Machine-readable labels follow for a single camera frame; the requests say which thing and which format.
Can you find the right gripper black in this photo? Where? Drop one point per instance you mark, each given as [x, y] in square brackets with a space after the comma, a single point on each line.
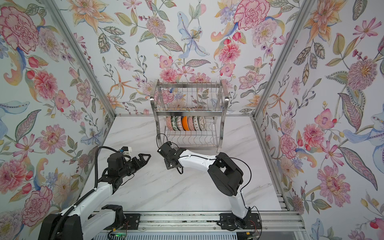
[168, 166]

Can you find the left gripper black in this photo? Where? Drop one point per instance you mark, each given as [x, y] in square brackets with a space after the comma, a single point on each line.
[138, 165]

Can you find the pink bowl dark floral inside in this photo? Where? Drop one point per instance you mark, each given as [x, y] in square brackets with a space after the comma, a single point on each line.
[169, 123]

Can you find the green leaf patterned bowl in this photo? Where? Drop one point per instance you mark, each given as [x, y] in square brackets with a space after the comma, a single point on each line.
[174, 123]

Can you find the green geometric patterned bowl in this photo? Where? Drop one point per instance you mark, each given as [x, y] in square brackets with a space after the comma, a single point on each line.
[196, 123]

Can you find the black white floral bowl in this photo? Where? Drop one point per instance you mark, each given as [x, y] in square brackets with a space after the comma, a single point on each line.
[190, 123]

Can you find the stainless steel dish rack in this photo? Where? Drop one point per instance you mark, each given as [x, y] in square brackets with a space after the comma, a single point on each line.
[210, 100]

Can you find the brown white patterned bowl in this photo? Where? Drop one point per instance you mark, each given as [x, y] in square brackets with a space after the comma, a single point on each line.
[202, 123]

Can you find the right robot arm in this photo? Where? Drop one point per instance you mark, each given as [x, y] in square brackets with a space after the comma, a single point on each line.
[225, 174]

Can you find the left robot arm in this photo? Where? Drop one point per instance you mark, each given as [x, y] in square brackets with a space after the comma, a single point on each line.
[79, 221]

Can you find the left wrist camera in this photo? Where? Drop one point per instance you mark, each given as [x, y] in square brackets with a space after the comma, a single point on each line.
[126, 151]

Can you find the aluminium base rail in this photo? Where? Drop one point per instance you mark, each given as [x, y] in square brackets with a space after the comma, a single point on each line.
[258, 222]

